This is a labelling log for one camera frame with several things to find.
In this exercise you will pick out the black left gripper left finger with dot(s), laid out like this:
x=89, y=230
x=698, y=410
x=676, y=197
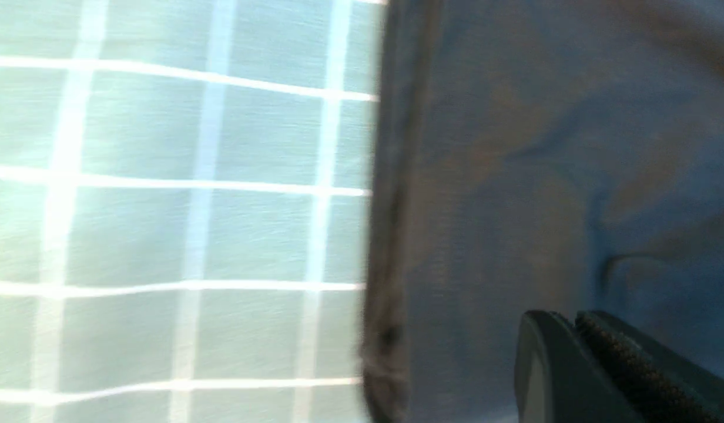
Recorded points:
x=557, y=379

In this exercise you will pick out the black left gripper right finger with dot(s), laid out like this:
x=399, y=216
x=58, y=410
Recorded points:
x=660, y=385

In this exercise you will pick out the dark gray long-sleeve top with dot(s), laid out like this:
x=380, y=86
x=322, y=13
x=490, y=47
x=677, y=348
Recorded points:
x=560, y=156

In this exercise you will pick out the green checkered table mat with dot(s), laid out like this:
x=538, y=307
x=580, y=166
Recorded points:
x=184, y=189

